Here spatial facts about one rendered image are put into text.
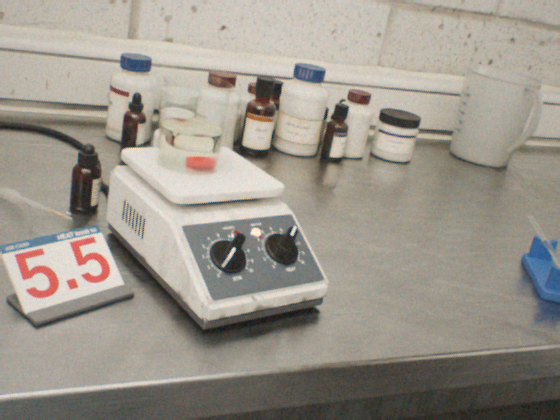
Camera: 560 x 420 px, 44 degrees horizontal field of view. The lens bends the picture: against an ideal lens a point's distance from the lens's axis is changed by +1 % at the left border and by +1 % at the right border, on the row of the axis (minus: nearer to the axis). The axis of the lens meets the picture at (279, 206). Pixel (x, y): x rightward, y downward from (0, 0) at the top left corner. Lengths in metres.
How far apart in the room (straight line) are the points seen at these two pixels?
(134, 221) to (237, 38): 0.57
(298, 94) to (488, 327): 0.48
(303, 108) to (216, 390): 0.58
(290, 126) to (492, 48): 0.52
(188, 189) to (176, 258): 0.06
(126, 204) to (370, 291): 0.25
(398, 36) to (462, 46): 0.14
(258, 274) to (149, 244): 0.10
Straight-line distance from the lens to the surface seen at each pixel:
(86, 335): 0.55
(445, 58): 1.35
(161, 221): 0.60
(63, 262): 0.60
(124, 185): 0.66
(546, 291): 0.79
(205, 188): 0.61
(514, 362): 0.68
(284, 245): 0.59
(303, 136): 1.04
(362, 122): 1.08
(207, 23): 1.14
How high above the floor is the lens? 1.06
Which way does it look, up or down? 21 degrees down
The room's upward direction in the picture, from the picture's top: 11 degrees clockwise
